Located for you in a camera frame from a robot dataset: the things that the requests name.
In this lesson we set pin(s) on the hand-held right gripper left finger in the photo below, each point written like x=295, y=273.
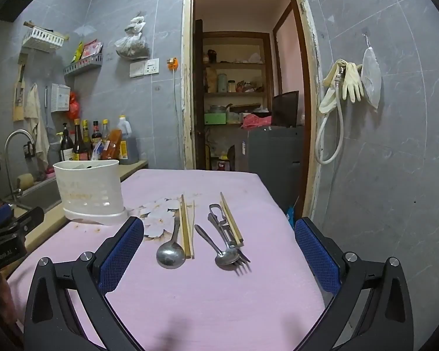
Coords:
x=120, y=256

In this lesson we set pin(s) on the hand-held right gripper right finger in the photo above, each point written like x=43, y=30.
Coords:
x=316, y=259

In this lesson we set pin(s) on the large metal spoon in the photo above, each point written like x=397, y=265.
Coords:
x=170, y=257

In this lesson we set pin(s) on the white plastic utensil holder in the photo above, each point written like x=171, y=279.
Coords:
x=91, y=190

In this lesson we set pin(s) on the wooden chopstick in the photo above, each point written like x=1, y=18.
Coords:
x=184, y=226
x=233, y=235
x=192, y=234
x=238, y=234

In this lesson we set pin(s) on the small metal spoon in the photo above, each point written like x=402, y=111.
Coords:
x=225, y=259

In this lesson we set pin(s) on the person's left forearm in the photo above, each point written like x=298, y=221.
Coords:
x=0, y=299

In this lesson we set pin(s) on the kitchen sink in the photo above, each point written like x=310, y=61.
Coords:
x=40, y=195

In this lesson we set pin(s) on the yellow sponge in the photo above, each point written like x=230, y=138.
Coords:
x=25, y=182

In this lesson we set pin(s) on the metal faucet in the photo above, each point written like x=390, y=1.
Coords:
x=8, y=161

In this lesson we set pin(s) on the beige kitchen counter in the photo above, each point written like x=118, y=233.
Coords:
x=131, y=168

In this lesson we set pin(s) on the dark sauce bottle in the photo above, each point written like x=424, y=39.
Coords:
x=86, y=142
x=77, y=142

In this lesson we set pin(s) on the pink floral tablecloth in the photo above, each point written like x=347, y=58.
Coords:
x=205, y=299

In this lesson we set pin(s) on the metal tongs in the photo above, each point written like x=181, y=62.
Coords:
x=214, y=219

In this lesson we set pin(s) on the hanging beige towel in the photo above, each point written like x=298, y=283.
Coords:
x=34, y=117

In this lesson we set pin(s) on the dark bottle with red label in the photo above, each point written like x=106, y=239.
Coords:
x=96, y=135

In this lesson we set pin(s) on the orange packet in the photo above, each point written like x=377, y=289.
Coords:
x=113, y=144

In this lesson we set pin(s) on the grey cabinet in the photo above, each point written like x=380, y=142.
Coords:
x=270, y=153

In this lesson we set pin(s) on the slim bottle with yellow cap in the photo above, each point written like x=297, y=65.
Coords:
x=105, y=129

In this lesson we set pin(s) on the hanging wooden board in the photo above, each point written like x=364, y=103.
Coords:
x=19, y=95

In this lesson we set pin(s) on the red plastic bag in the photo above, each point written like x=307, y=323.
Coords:
x=74, y=106

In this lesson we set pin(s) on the red bottle with yellow cap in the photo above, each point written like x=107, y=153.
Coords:
x=222, y=163

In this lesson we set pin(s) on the pink cloth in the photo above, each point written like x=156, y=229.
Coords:
x=256, y=121

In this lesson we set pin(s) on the black panel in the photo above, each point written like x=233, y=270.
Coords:
x=285, y=109

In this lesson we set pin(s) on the cream rubber glove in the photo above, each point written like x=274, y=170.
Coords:
x=353, y=84
x=329, y=95

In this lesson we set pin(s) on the green box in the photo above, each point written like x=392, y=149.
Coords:
x=215, y=118

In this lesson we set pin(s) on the yellow packet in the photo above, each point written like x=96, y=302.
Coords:
x=77, y=52

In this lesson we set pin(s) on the red packet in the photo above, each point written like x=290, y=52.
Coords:
x=92, y=48

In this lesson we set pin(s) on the clear plastic cup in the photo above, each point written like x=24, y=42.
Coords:
x=371, y=76

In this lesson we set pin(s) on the orange plug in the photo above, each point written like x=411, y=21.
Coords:
x=172, y=63

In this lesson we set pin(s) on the hanging clear plastic bag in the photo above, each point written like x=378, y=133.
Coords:
x=131, y=44

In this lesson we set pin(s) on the wooden shelf unit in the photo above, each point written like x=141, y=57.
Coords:
x=237, y=65

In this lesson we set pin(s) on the white wall box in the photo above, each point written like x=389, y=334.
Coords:
x=60, y=97

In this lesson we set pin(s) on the grey wall shelf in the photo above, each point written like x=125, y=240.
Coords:
x=84, y=65

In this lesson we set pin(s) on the white wall basket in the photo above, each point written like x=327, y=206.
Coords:
x=42, y=40

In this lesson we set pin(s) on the wooden door frame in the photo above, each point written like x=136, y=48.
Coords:
x=187, y=80

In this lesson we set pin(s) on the white wall socket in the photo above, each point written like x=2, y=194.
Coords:
x=144, y=68

